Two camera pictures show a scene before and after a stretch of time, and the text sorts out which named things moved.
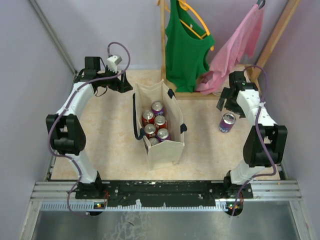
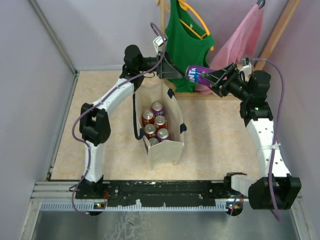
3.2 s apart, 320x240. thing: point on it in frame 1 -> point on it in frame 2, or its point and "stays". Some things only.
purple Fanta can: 227,122 -> 193,74
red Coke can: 148,117 stays
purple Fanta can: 157,108 stays
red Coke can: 150,130 stays
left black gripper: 121,86 -> 166,67
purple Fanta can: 163,134 stays
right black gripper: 225,95 -> 217,77
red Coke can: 160,122 stays
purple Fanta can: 153,141 stays
